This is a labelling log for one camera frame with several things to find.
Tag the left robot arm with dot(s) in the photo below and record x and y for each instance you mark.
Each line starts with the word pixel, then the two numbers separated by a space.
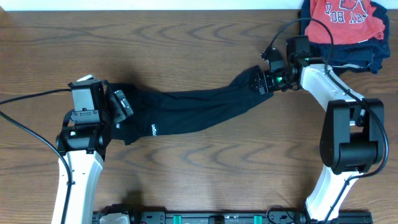
pixel 82 143

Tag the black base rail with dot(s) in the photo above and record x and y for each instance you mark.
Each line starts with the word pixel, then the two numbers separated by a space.
pixel 119 214

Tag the black t-shirt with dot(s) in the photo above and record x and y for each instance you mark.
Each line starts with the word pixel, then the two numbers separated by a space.
pixel 158 113

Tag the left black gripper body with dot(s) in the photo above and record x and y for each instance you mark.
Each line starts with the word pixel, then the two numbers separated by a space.
pixel 118 112

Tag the red printed t-shirt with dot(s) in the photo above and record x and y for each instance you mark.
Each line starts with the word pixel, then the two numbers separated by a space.
pixel 348 21

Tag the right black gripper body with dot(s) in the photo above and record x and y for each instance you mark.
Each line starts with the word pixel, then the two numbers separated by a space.
pixel 274 81

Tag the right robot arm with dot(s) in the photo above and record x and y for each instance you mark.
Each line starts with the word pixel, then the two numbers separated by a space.
pixel 353 143

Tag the navy folded clothes stack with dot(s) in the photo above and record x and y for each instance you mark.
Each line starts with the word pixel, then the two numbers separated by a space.
pixel 361 57

